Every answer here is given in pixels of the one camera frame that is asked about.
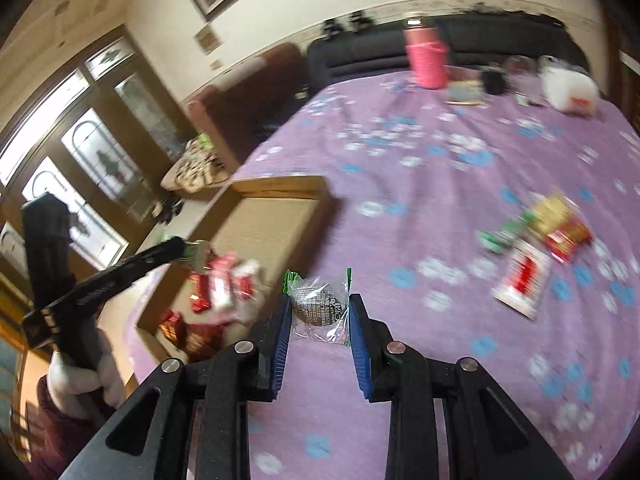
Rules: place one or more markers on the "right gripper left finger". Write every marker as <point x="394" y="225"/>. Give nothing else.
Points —
<point x="192" y="415"/>

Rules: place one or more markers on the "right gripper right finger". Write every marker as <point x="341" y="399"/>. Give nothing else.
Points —
<point x="487" y="435"/>

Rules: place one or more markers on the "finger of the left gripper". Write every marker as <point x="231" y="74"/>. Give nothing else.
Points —
<point x="167" y="252"/>

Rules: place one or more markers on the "red long snack bar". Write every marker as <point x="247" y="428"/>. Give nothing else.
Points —
<point x="200" y="300"/>

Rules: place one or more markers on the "dark red foil snack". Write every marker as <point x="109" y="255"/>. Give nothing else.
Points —
<point x="198" y="341"/>

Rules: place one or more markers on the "white red snack packet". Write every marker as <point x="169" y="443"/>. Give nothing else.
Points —
<point x="526" y="276"/>

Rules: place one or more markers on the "green clear pastry packet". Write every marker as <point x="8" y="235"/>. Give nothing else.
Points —
<point x="320" y="307"/>

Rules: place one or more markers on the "green small snack packet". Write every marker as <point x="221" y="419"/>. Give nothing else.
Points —
<point x="502" y="239"/>

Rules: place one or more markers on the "red square snack packet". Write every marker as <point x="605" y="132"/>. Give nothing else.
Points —
<point x="564" y="241"/>

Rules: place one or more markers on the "yellow cracker packet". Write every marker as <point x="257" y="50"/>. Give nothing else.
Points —
<point x="549" y="213"/>

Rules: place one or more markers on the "white gloved left hand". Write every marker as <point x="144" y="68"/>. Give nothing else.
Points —
<point x="66" y="383"/>

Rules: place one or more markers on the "patterned bag on stool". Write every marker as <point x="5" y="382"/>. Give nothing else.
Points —
<point x="200" y="166"/>

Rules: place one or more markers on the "wooden glass-panel door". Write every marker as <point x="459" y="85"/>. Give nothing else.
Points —
<point x="99" y="134"/>

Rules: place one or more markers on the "cardboard tray box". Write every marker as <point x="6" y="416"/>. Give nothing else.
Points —
<point x="274" y="221"/>

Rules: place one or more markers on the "brown armchair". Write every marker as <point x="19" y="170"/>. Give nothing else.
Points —
<point x="239" y="109"/>

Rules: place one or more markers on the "black leather sofa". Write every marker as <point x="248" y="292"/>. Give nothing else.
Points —
<point x="469" y="39"/>

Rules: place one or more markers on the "small notebook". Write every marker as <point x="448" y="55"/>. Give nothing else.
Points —
<point x="465" y="92"/>

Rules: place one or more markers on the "small black box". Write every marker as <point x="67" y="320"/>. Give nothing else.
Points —
<point x="494" y="81"/>

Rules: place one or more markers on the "white plastic jar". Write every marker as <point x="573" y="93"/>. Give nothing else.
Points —
<point x="569" y="91"/>

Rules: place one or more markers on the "clear glass cup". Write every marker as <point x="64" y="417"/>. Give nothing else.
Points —
<point x="521" y="72"/>

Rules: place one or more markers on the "pink knit-sleeved thermos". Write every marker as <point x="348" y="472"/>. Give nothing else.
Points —
<point x="427" y="54"/>

